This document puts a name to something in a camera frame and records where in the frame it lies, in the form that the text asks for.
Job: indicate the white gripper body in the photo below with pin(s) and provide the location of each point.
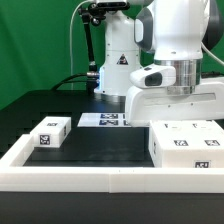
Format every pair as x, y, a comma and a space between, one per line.
145, 105

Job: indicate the white cabinet body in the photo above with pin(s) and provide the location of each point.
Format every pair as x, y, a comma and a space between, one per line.
190, 157

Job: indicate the small white box part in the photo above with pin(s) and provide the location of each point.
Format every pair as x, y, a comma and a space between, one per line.
51, 131

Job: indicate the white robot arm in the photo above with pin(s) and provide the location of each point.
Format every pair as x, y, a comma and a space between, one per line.
154, 55

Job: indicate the white marker tag sheet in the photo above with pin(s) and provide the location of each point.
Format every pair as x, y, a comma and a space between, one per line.
103, 120

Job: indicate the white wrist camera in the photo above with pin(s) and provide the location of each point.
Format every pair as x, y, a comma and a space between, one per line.
153, 76

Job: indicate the white U-shaped fence frame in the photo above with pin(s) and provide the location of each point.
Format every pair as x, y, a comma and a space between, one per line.
16, 176

